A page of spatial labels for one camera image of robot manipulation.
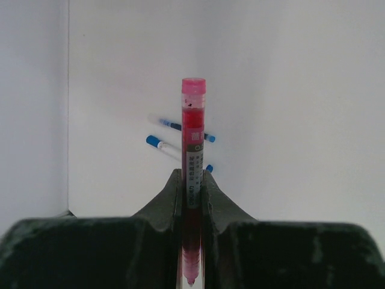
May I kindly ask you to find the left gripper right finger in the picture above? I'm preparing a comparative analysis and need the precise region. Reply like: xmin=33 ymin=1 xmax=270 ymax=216
xmin=201 ymin=173 xmax=384 ymax=288

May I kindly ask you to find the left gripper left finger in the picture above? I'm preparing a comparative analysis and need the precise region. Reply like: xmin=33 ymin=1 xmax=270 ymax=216
xmin=1 ymin=169 xmax=182 ymax=288

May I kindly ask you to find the blue white marker pen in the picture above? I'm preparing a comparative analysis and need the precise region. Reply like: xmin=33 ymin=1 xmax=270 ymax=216
xmin=146 ymin=135 xmax=214 ymax=172

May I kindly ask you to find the blue gel pen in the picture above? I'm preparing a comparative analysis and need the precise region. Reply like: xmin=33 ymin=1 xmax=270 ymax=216
xmin=148 ymin=114 xmax=216 ymax=143

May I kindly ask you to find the red gel pen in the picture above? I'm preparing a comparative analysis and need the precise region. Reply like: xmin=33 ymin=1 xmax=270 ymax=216
xmin=182 ymin=78 xmax=206 ymax=286

